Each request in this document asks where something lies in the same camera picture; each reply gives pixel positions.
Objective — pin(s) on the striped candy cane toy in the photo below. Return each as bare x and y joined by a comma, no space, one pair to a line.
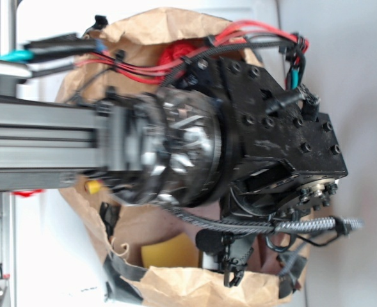
93,186

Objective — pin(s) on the yellow green sponge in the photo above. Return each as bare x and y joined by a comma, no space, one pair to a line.
178,251

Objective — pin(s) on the brown paper bag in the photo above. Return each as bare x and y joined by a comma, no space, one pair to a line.
117,231

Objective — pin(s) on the aluminium frame rail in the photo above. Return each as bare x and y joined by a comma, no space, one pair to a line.
8,18

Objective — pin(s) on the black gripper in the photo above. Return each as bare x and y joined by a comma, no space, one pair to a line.
230,252

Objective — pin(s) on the robot arm with motor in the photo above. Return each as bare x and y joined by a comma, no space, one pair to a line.
224,147

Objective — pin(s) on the red crumpled tissue paper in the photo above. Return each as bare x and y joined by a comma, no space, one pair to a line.
173,52

